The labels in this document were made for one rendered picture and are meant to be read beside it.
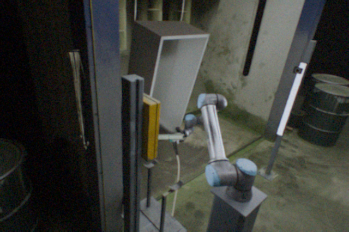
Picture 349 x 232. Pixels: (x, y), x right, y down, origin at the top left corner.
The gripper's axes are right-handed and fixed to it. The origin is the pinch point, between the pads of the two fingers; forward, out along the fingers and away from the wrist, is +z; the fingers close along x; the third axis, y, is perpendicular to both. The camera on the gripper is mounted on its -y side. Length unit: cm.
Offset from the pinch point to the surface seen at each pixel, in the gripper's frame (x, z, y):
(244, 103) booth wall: -11, -207, 19
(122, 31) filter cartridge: 80, -58, -118
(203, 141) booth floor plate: 30, -118, 51
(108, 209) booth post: 12, 81, 21
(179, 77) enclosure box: 9, -50, -54
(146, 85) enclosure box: 6, 12, -57
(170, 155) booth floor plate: 51, -60, 47
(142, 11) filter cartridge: 71, -94, -142
